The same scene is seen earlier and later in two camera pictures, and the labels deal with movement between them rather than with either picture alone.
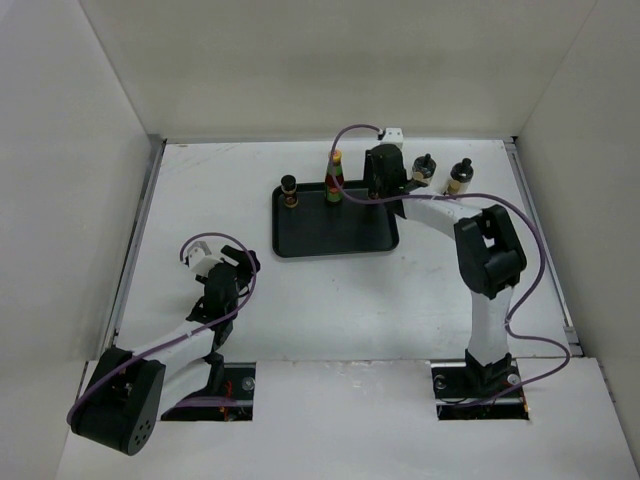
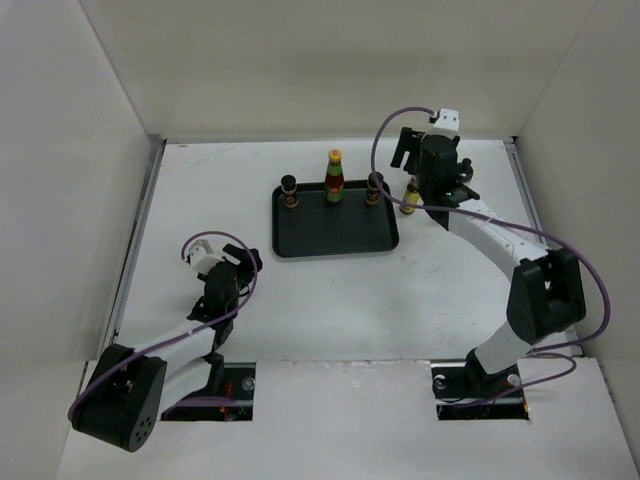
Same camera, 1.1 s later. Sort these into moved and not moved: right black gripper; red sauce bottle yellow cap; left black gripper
Moved: right black gripper
Not moved: left black gripper; red sauce bottle yellow cap
